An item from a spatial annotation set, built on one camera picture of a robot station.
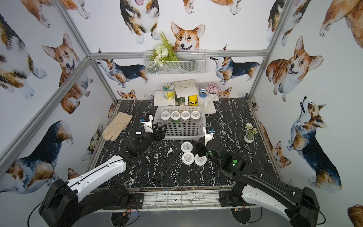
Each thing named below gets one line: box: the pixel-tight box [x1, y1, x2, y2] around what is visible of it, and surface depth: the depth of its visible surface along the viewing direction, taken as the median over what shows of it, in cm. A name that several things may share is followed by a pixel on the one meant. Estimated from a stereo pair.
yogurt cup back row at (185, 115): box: [180, 110, 191, 121], surface depth 105 cm
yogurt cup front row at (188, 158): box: [181, 152, 195, 166], surface depth 83 cm
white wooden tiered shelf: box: [153, 79, 220, 114], surface depth 103 cm
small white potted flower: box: [243, 122, 259, 144], surface depth 94 cm
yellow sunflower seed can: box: [162, 83, 176, 101], surface depth 99 cm
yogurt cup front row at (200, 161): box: [194, 153, 208, 166], surface depth 83 cm
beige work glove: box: [102, 111, 133, 142], surface depth 106 cm
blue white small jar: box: [198, 83, 208, 98], surface depth 100 cm
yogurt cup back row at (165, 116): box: [160, 111, 171, 124], surface depth 103 cm
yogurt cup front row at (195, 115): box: [190, 110, 201, 123], surface depth 104 cm
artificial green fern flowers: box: [149, 30, 180, 68], surface depth 82 cm
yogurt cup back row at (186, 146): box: [180, 140, 193, 153], surface depth 89 cm
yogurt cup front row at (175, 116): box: [170, 111, 182, 124], surface depth 103 cm
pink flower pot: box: [205, 81, 222, 100], surface depth 97 cm
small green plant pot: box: [174, 93, 186, 106], surface depth 112 cm
